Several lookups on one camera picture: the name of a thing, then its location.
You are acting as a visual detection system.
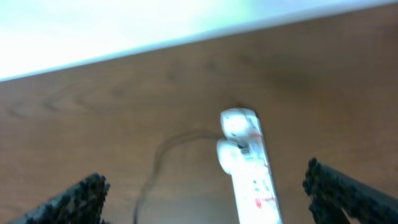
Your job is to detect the white power strip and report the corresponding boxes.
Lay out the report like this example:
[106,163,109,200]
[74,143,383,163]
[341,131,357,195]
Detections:
[220,108,282,224]

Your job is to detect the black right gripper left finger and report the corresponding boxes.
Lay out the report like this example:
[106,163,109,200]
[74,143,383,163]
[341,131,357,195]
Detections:
[10,173,110,224]

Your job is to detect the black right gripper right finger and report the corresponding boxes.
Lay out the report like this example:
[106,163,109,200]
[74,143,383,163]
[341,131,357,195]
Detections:
[302,158,397,224]

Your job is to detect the white USB charger adapter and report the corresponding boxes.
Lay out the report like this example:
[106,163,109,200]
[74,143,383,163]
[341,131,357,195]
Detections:
[216,139,245,175]

